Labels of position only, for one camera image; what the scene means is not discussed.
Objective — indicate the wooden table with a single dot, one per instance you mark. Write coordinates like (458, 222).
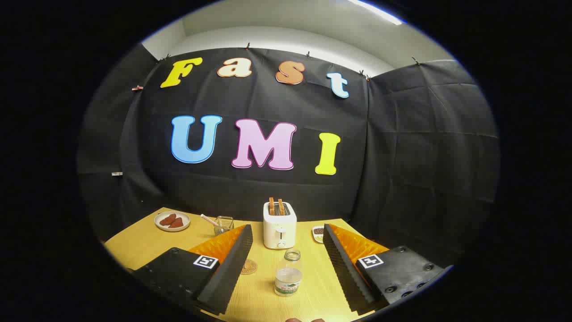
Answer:
(308, 286)

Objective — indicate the round wooden coaster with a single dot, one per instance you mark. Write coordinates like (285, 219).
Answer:
(250, 267)

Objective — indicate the white divided bean dish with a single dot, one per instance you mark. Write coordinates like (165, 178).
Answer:
(318, 232)

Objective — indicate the clear plastic juice bottle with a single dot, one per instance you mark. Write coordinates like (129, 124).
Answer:
(287, 281)

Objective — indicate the brown toast slice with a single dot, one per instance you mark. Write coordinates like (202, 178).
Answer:
(271, 205)
(281, 207)

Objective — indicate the white toaster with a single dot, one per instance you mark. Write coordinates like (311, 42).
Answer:
(279, 226)

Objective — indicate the black backdrop cloth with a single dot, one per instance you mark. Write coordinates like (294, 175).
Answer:
(402, 156)

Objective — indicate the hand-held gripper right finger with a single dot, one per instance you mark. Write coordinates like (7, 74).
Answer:
(344, 273)

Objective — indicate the round white plate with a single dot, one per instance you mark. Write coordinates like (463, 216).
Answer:
(160, 226)

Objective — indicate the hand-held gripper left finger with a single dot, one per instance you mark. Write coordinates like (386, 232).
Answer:
(232, 273)

